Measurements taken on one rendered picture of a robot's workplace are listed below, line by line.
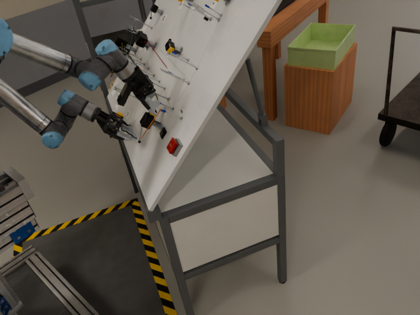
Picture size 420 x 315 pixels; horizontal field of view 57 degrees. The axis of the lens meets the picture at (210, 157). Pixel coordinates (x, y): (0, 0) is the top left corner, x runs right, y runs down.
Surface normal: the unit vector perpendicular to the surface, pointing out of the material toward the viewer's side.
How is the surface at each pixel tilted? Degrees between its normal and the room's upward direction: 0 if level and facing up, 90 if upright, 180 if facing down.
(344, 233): 0
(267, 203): 90
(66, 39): 90
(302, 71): 90
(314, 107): 90
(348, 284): 0
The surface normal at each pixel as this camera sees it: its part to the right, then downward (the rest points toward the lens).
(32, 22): 0.73, 0.33
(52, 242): -0.13, -0.80
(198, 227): 0.35, 0.52
